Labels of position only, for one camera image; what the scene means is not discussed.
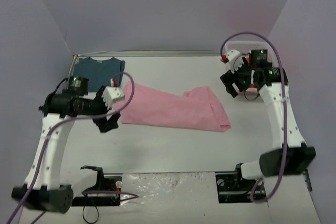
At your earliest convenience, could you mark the pink t-shirt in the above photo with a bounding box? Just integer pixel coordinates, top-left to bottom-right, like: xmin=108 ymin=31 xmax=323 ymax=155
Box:
xmin=120 ymin=83 xmax=231 ymax=132

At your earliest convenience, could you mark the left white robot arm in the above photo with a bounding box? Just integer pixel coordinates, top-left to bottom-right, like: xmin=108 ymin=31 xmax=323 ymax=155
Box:
xmin=12 ymin=77 xmax=124 ymax=214

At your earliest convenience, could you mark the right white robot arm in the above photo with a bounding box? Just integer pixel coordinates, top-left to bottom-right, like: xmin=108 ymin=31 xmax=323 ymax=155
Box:
xmin=220 ymin=49 xmax=316 ymax=189

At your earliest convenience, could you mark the white plastic basket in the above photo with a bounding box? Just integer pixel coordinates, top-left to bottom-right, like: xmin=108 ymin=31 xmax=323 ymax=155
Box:
xmin=224 ymin=41 xmax=281 ymax=94

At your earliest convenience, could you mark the folded blue t-shirt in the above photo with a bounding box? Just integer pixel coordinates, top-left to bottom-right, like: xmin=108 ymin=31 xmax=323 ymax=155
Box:
xmin=72 ymin=57 xmax=125 ymax=92

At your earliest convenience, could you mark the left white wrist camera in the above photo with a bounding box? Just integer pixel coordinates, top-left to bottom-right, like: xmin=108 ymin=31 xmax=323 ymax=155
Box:
xmin=101 ymin=79 xmax=125 ymax=110

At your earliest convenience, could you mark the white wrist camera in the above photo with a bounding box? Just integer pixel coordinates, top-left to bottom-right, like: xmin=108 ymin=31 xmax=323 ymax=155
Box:
xmin=220 ymin=49 xmax=249 ymax=73
xmin=101 ymin=79 xmax=125 ymax=110

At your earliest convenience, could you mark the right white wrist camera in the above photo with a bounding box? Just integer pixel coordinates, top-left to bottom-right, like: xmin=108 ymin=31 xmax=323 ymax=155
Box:
xmin=220 ymin=49 xmax=249 ymax=73

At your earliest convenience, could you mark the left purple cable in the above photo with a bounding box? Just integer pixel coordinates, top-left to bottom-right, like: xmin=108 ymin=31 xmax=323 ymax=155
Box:
xmin=5 ymin=71 xmax=140 ymax=224

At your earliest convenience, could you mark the purple cable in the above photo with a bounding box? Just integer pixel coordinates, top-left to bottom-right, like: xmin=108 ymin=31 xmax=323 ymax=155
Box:
xmin=219 ymin=32 xmax=287 ymax=203
xmin=5 ymin=71 xmax=140 ymax=224

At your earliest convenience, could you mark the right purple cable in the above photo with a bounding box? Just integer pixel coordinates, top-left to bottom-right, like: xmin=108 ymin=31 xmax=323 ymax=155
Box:
xmin=219 ymin=32 xmax=287 ymax=203

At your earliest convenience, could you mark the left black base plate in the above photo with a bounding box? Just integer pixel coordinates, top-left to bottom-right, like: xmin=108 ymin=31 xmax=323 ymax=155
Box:
xmin=71 ymin=165 xmax=122 ymax=207

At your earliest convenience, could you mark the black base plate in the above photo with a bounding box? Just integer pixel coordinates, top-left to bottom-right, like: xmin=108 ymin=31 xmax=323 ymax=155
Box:
xmin=71 ymin=165 xmax=122 ymax=207
xmin=215 ymin=172 xmax=256 ymax=204

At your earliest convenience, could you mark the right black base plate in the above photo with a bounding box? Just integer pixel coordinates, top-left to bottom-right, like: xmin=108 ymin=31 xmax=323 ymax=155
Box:
xmin=215 ymin=172 xmax=256 ymax=204

